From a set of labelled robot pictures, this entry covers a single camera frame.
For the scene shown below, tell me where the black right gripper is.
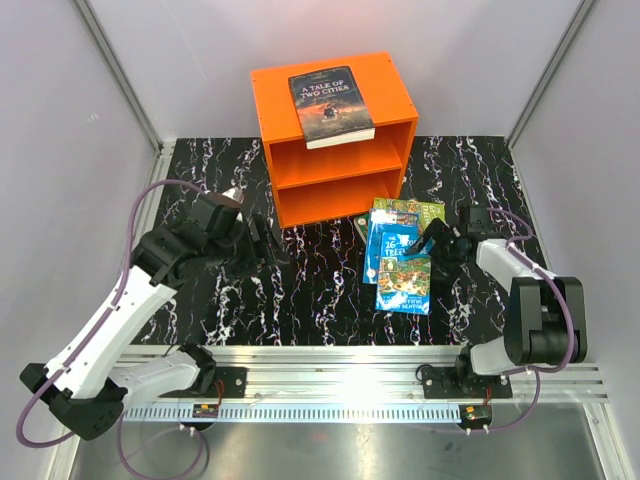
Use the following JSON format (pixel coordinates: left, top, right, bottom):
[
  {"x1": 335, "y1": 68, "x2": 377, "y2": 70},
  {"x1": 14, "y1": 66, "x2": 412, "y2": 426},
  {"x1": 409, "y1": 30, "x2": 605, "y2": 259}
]
[{"x1": 404, "y1": 219, "x2": 467, "y2": 286}]

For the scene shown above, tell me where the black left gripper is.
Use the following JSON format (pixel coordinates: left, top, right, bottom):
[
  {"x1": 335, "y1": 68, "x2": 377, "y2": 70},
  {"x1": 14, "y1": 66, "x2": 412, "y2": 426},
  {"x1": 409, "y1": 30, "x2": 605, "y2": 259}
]
[{"x1": 206, "y1": 211, "x2": 289, "y2": 281}]

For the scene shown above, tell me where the blue 26-Storey Treehouse book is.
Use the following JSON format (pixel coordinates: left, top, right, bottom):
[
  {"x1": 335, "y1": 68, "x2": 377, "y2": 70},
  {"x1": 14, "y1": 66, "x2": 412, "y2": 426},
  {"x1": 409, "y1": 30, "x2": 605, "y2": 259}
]
[{"x1": 375, "y1": 232, "x2": 431, "y2": 315}]

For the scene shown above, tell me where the dark Tale of Two Cities book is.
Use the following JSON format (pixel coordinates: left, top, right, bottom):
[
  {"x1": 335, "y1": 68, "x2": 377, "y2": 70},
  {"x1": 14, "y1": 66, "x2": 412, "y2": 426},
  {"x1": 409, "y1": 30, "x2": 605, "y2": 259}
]
[{"x1": 289, "y1": 65, "x2": 375, "y2": 150}]

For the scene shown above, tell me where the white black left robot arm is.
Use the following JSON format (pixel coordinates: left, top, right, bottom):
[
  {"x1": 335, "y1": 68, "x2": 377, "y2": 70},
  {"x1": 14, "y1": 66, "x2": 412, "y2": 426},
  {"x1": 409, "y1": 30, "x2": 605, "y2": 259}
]
[{"x1": 20, "y1": 189, "x2": 290, "y2": 441}]

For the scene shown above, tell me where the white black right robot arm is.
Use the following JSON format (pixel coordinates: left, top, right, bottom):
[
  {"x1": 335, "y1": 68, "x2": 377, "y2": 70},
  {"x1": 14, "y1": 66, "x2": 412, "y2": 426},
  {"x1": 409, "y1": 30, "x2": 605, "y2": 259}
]
[{"x1": 406, "y1": 205, "x2": 588, "y2": 401}]

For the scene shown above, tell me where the green 65-Storey Treehouse book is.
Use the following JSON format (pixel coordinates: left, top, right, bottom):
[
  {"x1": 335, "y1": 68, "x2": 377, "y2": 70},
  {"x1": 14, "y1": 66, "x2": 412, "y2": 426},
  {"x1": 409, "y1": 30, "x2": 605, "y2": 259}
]
[{"x1": 373, "y1": 197, "x2": 446, "y2": 233}]

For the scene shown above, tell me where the blue back-cover book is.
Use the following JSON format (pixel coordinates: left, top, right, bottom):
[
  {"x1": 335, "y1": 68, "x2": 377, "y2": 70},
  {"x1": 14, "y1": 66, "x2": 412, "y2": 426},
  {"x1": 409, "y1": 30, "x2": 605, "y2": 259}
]
[{"x1": 363, "y1": 208, "x2": 419, "y2": 284}]

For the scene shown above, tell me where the dark green book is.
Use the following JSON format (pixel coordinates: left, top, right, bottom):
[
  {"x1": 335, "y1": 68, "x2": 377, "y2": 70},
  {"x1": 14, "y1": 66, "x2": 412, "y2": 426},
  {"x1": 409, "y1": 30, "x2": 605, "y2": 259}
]
[{"x1": 353, "y1": 214, "x2": 370, "y2": 245}]

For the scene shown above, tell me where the orange wooden shelf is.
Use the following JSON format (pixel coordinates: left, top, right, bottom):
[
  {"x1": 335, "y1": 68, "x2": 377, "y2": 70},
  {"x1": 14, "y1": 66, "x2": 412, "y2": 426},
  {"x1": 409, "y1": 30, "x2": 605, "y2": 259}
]
[{"x1": 251, "y1": 52, "x2": 419, "y2": 228}]

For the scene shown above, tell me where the left small circuit board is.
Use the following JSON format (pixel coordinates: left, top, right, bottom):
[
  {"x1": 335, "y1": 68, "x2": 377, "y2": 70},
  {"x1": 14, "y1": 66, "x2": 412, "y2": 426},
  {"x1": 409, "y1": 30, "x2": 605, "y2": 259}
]
[{"x1": 192, "y1": 404, "x2": 219, "y2": 419}]

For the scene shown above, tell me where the small circuit board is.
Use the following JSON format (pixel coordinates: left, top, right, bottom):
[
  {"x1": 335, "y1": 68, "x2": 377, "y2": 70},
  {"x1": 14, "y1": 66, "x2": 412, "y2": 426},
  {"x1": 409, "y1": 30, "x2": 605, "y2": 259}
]
[
  {"x1": 192, "y1": 404, "x2": 219, "y2": 419},
  {"x1": 460, "y1": 404, "x2": 493, "y2": 428}
]

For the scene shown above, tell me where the right small circuit board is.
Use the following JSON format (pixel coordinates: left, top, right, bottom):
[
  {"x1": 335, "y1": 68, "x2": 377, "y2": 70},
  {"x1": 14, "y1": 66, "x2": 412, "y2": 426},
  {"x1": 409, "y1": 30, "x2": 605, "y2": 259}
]
[{"x1": 460, "y1": 404, "x2": 493, "y2": 428}]

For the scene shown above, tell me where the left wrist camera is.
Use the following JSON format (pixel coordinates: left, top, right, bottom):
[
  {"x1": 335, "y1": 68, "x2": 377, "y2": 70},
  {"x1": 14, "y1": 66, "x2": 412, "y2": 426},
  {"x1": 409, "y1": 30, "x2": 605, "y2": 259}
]
[{"x1": 222, "y1": 187, "x2": 245, "y2": 205}]

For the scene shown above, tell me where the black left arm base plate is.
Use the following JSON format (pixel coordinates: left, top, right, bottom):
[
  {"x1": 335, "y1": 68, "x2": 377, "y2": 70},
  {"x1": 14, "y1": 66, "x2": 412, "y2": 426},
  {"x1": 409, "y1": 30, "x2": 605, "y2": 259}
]
[{"x1": 161, "y1": 366, "x2": 248, "y2": 399}]

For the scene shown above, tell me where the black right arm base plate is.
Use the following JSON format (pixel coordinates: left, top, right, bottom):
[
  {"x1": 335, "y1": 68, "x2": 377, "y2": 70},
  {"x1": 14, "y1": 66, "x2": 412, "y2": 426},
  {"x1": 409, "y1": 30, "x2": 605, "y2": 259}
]
[{"x1": 415, "y1": 364, "x2": 513, "y2": 400}]

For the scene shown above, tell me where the aluminium front rail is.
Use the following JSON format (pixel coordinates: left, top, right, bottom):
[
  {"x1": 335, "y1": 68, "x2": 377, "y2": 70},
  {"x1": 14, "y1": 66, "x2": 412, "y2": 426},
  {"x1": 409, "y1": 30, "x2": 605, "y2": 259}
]
[{"x1": 115, "y1": 345, "x2": 608, "y2": 404}]

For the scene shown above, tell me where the white slotted cable duct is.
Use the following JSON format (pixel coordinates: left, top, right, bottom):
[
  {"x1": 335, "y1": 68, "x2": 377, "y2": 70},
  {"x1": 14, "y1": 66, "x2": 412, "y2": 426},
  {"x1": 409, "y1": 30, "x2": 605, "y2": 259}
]
[{"x1": 124, "y1": 401, "x2": 461, "y2": 424}]

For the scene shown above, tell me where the right aluminium frame post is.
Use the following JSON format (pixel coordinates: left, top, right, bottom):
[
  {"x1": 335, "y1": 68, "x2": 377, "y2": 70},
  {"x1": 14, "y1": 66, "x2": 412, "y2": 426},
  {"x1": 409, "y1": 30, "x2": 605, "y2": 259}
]
[{"x1": 506, "y1": 0, "x2": 599, "y2": 150}]

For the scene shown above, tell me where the aluminium frame post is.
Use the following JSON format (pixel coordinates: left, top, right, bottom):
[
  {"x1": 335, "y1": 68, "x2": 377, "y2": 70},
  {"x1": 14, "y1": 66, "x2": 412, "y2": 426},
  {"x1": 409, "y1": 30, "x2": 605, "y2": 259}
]
[
  {"x1": 506, "y1": 0, "x2": 599, "y2": 150},
  {"x1": 70, "y1": 0, "x2": 164, "y2": 155}
]

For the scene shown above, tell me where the left aluminium frame post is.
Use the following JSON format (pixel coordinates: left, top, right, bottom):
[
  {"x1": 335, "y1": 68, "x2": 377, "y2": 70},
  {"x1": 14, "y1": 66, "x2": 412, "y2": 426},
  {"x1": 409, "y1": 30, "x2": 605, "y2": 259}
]
[{"x1": 70, "y1": 0, "x2": 164, "y2": 155}]

